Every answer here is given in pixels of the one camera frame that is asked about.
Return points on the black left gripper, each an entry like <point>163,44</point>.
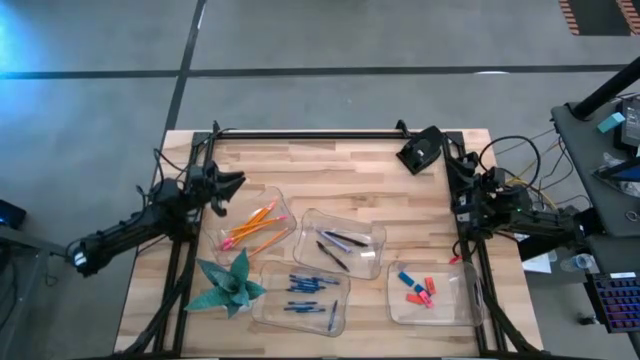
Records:
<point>207,185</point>

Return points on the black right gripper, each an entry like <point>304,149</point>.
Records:
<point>480,197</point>

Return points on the clear plastic bin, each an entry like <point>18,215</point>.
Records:
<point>280,200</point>
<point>370,260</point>
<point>455,300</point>
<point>270,315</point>

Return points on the purple pen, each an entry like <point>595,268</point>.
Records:
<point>334,241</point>

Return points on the blue pen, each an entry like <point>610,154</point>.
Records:
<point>305,283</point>
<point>295,308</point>

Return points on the long black pen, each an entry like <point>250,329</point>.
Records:
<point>332,256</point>

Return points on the short black pen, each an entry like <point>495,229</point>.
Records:
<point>347,239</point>

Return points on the red eraser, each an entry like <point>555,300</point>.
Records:
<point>430,285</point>
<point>414,298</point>

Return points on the blue eraser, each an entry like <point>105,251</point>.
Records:
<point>406,279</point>
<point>419,288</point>

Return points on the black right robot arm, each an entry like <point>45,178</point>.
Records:
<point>540,222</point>

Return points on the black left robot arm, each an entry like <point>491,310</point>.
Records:
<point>130,230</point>

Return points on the black hole punch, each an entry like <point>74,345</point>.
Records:
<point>422,147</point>

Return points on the white paper sheet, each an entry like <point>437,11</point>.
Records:
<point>525,235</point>
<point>537,264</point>

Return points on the green artificial plant white pot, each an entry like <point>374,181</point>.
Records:
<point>230,290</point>

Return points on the dark grey side desk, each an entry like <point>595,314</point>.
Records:
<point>590,165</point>

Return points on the black desk beam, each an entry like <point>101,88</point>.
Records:
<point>560,245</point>

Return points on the clear plastic bottle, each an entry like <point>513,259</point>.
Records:
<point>577,262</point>

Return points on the teal box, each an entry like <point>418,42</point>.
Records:
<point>611,123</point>

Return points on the black pole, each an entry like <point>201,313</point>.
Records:
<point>607,89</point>

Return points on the dark tablet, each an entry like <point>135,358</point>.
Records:
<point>625,172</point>

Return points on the black box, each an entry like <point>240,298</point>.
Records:
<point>631,122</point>

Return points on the striped floor mat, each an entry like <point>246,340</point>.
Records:
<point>595,15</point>

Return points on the backlit black keyboard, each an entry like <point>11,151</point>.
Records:
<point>617,302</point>

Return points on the grey side bench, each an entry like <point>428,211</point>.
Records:
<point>25,245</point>

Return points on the black device blue light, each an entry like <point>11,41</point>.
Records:
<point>11,215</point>

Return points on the black aluminium table frame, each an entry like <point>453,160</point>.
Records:
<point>325,135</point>

